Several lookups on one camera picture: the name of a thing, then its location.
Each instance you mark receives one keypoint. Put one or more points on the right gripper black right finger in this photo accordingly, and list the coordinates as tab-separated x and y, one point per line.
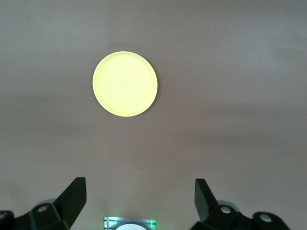
208	208

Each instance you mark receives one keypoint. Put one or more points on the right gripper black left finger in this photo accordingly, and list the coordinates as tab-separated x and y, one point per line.
69	203

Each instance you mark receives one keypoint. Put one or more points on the yellow round plate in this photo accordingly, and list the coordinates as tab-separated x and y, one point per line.
124	83

